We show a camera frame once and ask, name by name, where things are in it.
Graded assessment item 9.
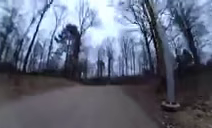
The dark pine tree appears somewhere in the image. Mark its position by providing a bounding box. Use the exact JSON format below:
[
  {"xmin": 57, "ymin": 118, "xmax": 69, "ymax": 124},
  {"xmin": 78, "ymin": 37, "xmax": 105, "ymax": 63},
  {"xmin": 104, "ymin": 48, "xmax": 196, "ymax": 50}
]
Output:
[{"xmin": 55, "ymin": 23, "xmax": 85, "ymax": 80}]

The grey asphalt path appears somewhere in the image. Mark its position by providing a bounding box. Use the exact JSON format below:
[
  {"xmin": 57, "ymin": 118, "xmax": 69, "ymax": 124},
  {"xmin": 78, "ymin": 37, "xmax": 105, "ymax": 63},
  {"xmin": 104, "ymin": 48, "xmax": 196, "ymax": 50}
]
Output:
[{"xmin": 0, "ymin": 83, "xmax": 162, "ymax": 128}]

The grey lamp pole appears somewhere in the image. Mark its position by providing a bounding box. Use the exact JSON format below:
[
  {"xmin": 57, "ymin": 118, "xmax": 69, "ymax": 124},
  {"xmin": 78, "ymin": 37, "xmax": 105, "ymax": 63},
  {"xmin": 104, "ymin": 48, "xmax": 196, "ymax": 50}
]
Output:
[{"xmin": 107, "ymin": 0, "xmax": 182, "ymax": 112}]

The wood of bare trees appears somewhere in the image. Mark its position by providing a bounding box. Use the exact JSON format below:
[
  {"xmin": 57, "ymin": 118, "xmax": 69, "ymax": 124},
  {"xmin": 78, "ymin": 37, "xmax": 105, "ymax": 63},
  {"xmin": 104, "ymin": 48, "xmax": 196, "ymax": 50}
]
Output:
[{"xmin": 0, "ymin": 0, "xmax": 212, "ymax": 86}]

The brown leaf-covered ground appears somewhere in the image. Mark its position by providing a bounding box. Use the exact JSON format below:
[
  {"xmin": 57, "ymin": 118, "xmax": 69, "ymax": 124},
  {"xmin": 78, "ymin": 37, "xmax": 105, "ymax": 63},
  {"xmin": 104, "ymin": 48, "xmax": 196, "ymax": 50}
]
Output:
[
  {"xmin": 0, "ymin": 72, "xmax": 78, "ymax": 104},
  {"xmin": 121, "ymin": 77, "xmax": 212, "ymax": 128}
]

